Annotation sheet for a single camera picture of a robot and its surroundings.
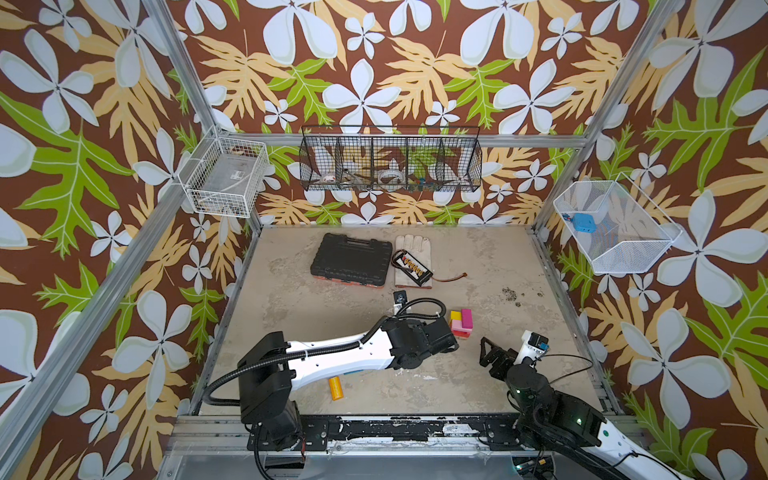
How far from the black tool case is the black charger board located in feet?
0.15

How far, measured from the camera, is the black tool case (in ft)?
3.31

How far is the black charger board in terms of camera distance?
104 centimetres
